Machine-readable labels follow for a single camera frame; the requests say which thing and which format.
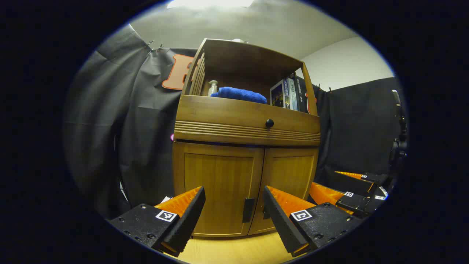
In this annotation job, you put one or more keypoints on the wooden drawer with black knob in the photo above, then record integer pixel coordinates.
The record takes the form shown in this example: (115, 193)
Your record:
(227, 110)

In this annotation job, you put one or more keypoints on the black backdrop cloth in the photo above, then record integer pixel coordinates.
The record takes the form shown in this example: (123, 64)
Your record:
(355, 128)
(110, 128)

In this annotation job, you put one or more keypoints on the small clear bottle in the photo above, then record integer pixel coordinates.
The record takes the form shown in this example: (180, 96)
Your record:
(213, 90)

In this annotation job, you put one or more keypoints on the dark spine book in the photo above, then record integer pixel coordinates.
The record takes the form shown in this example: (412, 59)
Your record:
(302, 95)

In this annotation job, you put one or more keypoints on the illustrated cover book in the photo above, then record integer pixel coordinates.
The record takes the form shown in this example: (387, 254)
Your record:
(277, 96)

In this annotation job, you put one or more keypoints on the white spine book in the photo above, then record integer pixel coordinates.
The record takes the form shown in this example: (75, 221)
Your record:
(292, 94)

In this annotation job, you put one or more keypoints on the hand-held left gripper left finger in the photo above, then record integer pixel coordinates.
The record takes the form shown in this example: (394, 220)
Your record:
(188, 216)

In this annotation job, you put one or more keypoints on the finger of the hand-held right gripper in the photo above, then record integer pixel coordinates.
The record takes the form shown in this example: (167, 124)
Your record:
(351, 183)
(353, 203)

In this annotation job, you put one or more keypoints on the wooden cabinet door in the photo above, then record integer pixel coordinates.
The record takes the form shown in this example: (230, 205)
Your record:
(289, 172)
(220, 183)

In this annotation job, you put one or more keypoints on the small metal clip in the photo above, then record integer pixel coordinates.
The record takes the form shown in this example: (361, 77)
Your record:
(150, 45)
(160, 47)

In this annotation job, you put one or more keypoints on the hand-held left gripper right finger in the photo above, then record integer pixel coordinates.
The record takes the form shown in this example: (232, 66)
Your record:
(278, 220)

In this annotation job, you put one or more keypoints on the small white object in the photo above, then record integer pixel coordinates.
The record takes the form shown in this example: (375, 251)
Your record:
(237, 40)

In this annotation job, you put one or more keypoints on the wooden double-door shoe cabinet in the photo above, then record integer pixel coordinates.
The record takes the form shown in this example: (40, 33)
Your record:
(249, 58)

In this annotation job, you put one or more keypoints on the blue folded towel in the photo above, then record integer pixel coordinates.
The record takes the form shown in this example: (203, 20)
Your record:
(240, 94)

